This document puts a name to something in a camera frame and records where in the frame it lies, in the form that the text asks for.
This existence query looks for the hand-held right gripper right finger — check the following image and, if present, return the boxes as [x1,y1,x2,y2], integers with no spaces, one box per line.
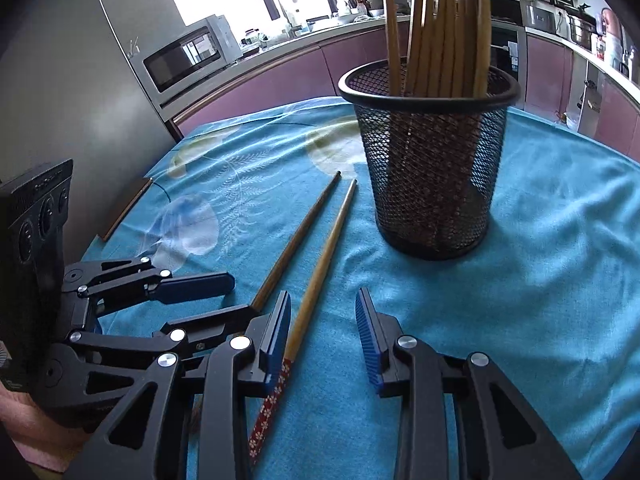
[355,288,583,480]

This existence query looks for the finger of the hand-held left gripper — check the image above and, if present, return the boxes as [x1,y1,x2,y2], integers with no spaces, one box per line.
[60,256,236,313]
[35,304,271,411]

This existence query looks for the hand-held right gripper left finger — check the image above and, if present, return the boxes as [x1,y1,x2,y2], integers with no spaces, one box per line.
[62,290,292,480]

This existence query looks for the dark red-tipped wooden chopstick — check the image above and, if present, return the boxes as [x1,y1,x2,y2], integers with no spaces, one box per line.
[189,171,343,438]

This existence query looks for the black mesh cup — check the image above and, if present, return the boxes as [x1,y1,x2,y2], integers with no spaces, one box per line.
[337,59,522,261]

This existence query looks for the bunch of bamboo chopsticks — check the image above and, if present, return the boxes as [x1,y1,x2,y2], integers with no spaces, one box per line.
[379,0,493,248]

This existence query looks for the person's left forearm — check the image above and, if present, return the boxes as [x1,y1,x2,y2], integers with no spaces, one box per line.
[0,385,96,473]

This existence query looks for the silver refrigerator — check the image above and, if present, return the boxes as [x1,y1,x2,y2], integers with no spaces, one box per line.
[0,0,187,188]

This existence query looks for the blue floral tablecloth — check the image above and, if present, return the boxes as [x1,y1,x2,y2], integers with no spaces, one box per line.
[82,95,640,480]

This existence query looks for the silver microwave oven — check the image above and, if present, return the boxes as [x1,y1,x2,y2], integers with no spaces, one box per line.
[142,14,244,109]

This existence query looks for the purple cabinets under window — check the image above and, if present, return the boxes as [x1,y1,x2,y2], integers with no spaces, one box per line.
[170,20,416,137]

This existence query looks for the black built-in oven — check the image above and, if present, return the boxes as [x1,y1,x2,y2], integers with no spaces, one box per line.
[490,25,525,109]

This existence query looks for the purple cabinets beside oven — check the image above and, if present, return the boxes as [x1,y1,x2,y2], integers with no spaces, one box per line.
[522,32,640,157]

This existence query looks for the silver countertop appliance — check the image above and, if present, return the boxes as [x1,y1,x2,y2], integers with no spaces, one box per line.
[525,2,559,34]

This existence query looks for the silver cooking pot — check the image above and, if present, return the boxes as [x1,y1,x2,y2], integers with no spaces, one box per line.
[567,14,596,44]

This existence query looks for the pink kettle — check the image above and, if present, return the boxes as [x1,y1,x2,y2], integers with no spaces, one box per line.
[597,7,624,62]

